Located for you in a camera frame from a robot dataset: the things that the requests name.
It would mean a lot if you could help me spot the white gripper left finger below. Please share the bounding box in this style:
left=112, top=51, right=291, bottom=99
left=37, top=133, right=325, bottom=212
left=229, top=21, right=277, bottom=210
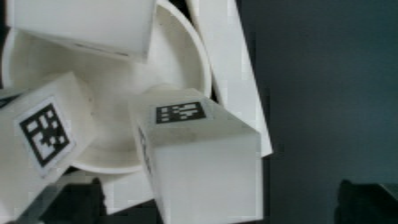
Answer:
left=11, top=178, right=107, bottom=224

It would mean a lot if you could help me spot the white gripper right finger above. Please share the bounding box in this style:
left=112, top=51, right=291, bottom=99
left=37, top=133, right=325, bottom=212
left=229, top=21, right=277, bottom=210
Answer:
left=336, top=180, right=398, bottom=224

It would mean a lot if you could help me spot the white stool leg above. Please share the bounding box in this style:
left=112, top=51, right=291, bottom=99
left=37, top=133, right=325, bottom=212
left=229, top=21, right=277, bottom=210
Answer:
left=5, top=0, right=156, bottom=60
left=0, top=72, right=96, bottom=224
left=130, top=84, right=263, bottom=224

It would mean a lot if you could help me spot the white round stool seat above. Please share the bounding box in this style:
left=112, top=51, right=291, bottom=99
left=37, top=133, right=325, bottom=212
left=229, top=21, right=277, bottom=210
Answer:
left=0, top=1, right=211, bottom=174

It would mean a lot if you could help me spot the white right barrier rail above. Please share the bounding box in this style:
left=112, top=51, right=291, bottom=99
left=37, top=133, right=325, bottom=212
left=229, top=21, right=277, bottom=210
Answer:
left=187, top=0, right=272, bottom=156

